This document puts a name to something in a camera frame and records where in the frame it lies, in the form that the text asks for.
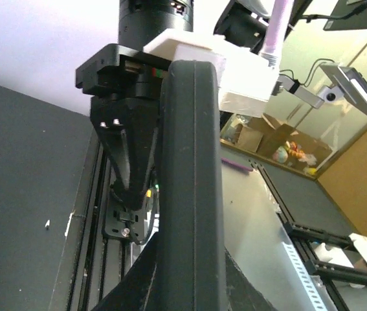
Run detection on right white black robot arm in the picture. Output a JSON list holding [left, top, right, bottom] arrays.
[[75, 1, 309, 211]]

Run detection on black table mat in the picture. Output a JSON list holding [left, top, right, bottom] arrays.
[[0, 87, 92, 310]]

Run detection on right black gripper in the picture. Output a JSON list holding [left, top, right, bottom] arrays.
[[75, 43, 170, 211]]

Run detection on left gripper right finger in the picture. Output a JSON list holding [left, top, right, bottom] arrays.
[[225, 249, 277, 311]]

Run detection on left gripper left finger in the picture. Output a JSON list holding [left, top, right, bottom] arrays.
[[93, 239, 157, 311]]

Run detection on grey monitor on arm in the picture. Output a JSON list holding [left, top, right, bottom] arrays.
[[272, 58, 367, 116]]

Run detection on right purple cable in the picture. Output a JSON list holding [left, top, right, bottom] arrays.
[[259, 0, 296, 62]]

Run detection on black smartphone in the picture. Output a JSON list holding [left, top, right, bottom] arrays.
[[155, 60, 228, 310]]

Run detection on light blue slotted cable duct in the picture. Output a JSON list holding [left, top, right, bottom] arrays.
[[282, 242, 328, 311]]

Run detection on cardboard box with toys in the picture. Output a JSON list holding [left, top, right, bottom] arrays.
[[221, 113, 334, 176]]

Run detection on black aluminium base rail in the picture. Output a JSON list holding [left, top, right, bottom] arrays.
[[48, 133, 140, 310]]

